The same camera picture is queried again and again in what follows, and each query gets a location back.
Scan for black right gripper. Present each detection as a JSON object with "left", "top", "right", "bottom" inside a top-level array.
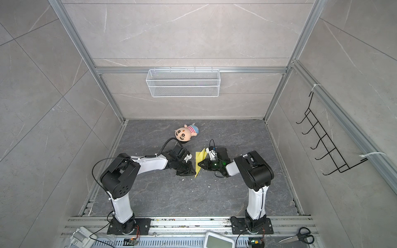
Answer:
[{"left": 198, "top": 159, "right": 223, "bottom": 171}]

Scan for yellow square paper sheet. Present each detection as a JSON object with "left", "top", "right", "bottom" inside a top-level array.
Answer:
[{"left": 194, "top": 148, "right": 207, "bottom": 178}]

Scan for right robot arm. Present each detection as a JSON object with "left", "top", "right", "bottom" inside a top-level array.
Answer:
[{"left": 197, "top": 146, "right": 274, "bottom": 228}]

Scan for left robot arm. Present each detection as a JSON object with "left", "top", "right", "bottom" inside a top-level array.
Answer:
[{"left": 99, "top": 145, "right": 195, "bottom": 224}]

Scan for plush doll toy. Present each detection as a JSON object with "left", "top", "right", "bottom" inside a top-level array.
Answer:
[{"left": 174, "top": 124, "right": 200, "bottom": 142}]

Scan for white digital scale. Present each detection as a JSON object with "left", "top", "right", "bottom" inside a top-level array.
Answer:
[{"left": 203, "top": 231, "right": 236, "bottom": 248}]

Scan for small green circuit board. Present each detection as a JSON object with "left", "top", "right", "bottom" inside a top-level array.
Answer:
[{"left": 248, "top": 238, "right": 265, "bottom": 248}]

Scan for white device bottom left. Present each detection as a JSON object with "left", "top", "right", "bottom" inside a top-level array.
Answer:
[{"left": 69, "top": 226, "right": 97, "bottom": 248}]

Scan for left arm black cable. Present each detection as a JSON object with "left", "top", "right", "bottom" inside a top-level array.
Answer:
[{"left": 91, "top": 137, "right": 185, "bottom": 196}]

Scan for white wire mesh basket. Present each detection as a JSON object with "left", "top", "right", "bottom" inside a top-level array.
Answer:
[{"left": 146, "top": 69, "right": 221, "bottom": 98}]

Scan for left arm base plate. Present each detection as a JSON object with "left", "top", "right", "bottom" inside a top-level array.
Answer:
[{"left": 106, "top": 218, "right": 152, "bottom": 235}]

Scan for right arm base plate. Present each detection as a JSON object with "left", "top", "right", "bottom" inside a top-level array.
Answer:
[{"left": 230, "top": 216, "right": 274, "bottom": 235}]

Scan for small red-wired circuit board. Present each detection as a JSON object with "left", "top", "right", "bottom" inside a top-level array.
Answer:
[{"left": 123, "top": 238, "right": 140, "bottom": 246}]

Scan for black wire hook rack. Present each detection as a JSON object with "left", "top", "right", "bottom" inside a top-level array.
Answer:
[{"left": 296, "top": 92, "right": 368, "bottom": 176}]

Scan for black handled scissors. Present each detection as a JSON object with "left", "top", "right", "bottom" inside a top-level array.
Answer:
[{"left": 279, "top": 227, "right": 315, "bottom": 244}]

